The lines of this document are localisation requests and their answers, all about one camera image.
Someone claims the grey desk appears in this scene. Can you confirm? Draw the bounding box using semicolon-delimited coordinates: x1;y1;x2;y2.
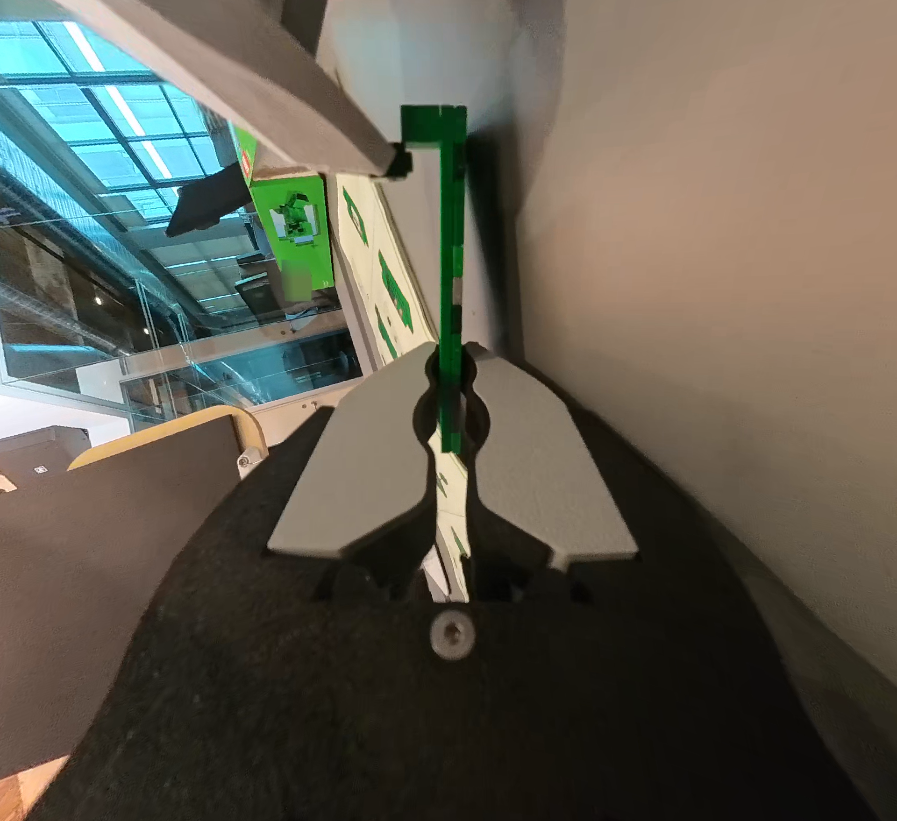
308;0;897;717

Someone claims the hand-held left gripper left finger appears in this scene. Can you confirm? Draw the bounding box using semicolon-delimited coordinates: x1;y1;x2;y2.
266;341;440;561

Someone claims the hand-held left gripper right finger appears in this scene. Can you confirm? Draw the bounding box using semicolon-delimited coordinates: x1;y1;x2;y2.
464;341;640;571

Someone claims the brick instruction booklet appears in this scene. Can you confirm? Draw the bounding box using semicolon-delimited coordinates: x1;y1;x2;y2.
334;171;472;603

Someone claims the long green brick plate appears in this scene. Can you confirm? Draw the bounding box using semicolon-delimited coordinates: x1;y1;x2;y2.
399;104;469;455

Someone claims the green toy box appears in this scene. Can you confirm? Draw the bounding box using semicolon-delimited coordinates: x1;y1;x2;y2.
228;122;335;304

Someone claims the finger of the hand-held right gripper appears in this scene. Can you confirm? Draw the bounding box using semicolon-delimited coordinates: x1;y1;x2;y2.
0;0;399;179

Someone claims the wood-edged dark panel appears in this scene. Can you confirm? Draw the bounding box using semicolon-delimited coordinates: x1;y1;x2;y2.
0;404;269;783

